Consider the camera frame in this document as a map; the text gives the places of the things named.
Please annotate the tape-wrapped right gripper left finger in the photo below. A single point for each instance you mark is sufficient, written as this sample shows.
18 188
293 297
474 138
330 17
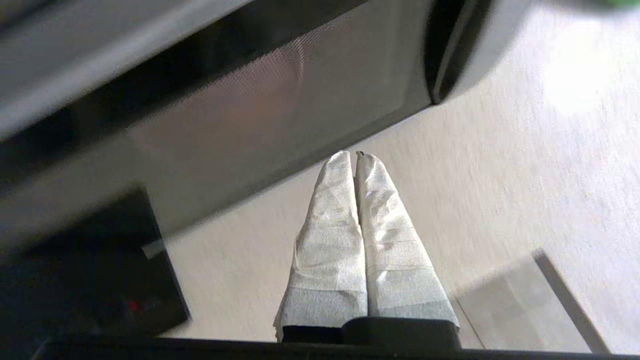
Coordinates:
330 240

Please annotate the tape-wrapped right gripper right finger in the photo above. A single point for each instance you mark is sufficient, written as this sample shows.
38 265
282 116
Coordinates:
395 240

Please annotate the microwave door with dark glass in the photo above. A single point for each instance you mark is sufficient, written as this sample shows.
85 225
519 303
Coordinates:
240 115

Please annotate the grey cabinet front panel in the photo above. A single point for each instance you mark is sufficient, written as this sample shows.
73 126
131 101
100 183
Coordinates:
520 310

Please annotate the black glass induction cooktop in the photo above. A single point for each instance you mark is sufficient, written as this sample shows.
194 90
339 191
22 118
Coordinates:
85 270

